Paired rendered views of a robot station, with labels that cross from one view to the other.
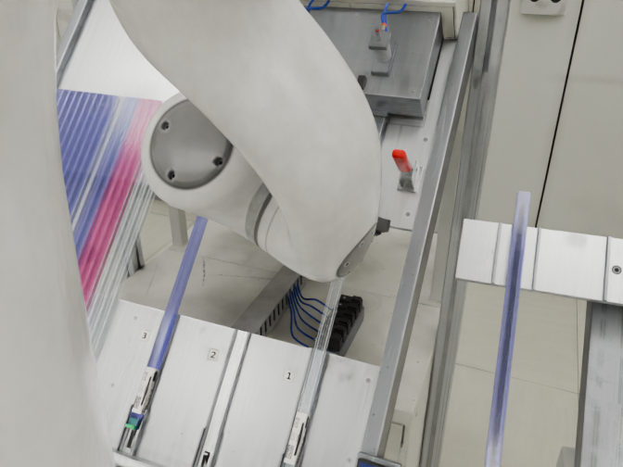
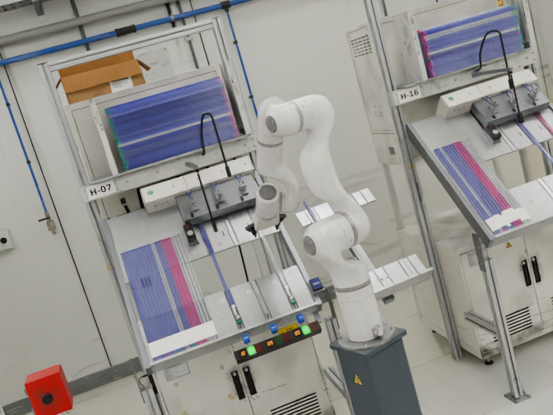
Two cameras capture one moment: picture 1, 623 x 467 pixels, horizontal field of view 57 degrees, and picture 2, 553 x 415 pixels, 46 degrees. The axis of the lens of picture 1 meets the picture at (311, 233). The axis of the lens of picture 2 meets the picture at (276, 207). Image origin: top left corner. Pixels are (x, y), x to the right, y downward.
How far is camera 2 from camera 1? 207 cm
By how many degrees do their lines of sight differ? 36
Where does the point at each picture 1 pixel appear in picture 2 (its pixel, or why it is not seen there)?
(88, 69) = (127, 243)
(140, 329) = (219, 300)
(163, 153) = (263, 195)
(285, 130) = (290, 177)
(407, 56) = (249, 187)
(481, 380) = not seen: hidden behind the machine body
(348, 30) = (226, 187)
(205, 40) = (279, 168)
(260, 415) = (274, 296)
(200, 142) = (269, 191)
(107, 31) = (123, 227)
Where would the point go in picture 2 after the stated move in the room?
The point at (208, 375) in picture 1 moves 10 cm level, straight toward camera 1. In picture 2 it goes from (251, 296) to (270, 297)
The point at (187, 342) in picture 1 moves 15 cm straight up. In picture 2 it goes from (237, 293) to (226, 258)
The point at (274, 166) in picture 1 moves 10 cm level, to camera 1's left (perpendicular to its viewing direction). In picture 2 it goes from (290, 183) to (268, 192)
